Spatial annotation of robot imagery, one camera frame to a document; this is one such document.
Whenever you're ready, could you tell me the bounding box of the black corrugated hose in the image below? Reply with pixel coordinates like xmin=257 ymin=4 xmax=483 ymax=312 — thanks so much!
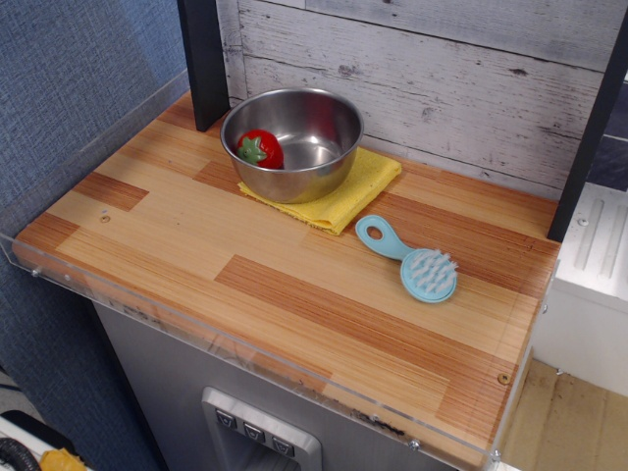
xmin=0 ymin=438 xmax=40 ymax=471

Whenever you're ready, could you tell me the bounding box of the grey toy fridge cabinet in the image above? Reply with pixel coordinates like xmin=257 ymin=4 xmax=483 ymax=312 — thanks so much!
xmin=95 ymin=304 xmax=448 ymax=470

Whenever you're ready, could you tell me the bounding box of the silver dispenser button panel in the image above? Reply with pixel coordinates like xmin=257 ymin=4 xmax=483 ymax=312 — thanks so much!
xmin=201 ymin=387 xmax=323 ymax=470

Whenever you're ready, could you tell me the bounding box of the white grooved drainboard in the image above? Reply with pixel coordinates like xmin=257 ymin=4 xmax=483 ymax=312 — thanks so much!
xmin=556 ymin=183 xmax=627 ymax=301

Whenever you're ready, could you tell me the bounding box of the black upright post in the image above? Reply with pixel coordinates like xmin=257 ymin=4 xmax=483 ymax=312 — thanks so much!
xmin=547 ymin=12 xmax=627 ymax=242
xmin=177 ymin=0 xmax=230 ymax=131

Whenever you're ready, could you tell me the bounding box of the black right upright post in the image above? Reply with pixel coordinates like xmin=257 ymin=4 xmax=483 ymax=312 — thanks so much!
xmin=547 ymin=12 xmax=627 ymax=242

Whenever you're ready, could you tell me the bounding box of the red toy strawberry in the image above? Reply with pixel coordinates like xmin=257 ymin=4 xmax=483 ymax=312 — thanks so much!
xmin=236 ymin=129 xmax=284 ymax=170

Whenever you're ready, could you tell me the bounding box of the stainless steel bowl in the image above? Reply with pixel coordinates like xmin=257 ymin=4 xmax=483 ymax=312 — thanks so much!
xmin=220 ymin=87 xmax=364 ymax=203

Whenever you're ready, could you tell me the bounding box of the yellow object at corner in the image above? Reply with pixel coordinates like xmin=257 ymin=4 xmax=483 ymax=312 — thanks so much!
xmin=39 ymin=448 xmax=87 ymax=471

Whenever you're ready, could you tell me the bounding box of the clear acrylic guard rail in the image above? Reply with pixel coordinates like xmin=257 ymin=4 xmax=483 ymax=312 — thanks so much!
xmin=7 ymin=97 xmax=558 ymax=470

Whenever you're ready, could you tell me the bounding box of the black left upright post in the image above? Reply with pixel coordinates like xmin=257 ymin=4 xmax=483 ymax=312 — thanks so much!
xmin=177 ymin=0 xmax=230 ymax=131

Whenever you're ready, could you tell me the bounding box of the light blue scrub brush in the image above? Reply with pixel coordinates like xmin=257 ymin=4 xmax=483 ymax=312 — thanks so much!
xmin=355 ymin=215 xmax=458 ymax=303

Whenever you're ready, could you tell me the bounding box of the yellow folded cloth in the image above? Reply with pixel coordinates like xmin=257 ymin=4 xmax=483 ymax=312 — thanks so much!
xmin=237 ymin=147 xmax=402 ymax=236

